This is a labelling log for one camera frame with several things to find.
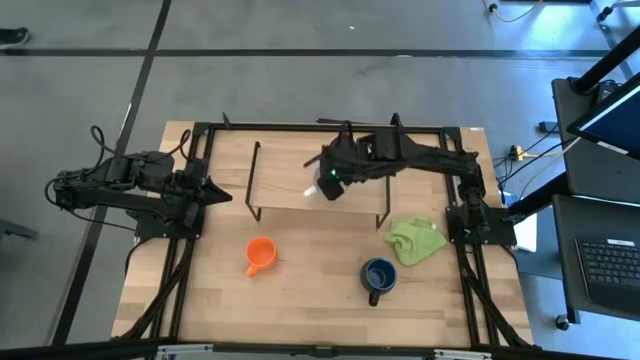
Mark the yellow power strip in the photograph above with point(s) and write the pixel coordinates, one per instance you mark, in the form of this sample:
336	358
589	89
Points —
517	151

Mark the computer monitor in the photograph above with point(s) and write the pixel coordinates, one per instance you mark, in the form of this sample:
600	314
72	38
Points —
615	125

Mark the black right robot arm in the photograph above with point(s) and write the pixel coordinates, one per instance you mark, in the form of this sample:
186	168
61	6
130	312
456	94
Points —
430	157

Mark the black power adapter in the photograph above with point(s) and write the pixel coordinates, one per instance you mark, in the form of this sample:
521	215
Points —
547	126

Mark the black aluminium table frame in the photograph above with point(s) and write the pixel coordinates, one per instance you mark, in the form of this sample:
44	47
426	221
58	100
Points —
300	127

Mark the grey metal stand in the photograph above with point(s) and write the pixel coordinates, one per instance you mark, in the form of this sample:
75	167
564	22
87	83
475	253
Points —
612	42

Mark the wooden shelf with black legs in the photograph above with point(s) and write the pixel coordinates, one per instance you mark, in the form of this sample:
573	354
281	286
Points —
285	175

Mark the black rig post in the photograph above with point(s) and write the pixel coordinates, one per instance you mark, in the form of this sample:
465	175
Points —
535	200
607	60

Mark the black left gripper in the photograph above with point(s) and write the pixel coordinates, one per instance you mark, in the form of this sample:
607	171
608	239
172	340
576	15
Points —
192	192

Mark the green cloth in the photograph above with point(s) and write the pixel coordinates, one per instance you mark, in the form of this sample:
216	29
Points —
415	240

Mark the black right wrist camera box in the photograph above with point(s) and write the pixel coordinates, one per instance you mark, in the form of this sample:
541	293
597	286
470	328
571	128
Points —
332	185

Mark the black rig beam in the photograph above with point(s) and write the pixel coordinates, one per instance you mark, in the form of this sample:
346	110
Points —
100	350

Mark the black keyboard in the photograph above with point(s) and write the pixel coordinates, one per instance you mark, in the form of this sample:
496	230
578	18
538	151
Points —
610	270

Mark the black workstation cart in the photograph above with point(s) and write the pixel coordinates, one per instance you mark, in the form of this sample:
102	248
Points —
590	170

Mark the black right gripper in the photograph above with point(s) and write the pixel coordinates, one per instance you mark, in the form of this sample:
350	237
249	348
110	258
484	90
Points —
350	152

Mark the orange plastic mug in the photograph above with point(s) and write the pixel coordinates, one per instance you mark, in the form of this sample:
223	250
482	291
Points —
261	252

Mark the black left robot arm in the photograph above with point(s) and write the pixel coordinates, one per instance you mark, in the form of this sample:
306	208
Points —
100	197

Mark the dark blue mug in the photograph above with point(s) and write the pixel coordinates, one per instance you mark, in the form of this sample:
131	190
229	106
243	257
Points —
378	275

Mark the black shoe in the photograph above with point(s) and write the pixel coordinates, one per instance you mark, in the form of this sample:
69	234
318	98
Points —
12	36

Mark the grey furniture foot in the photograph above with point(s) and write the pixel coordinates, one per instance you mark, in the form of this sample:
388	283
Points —
15	229

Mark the white box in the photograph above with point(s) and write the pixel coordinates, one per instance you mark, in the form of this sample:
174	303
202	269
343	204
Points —
526	235

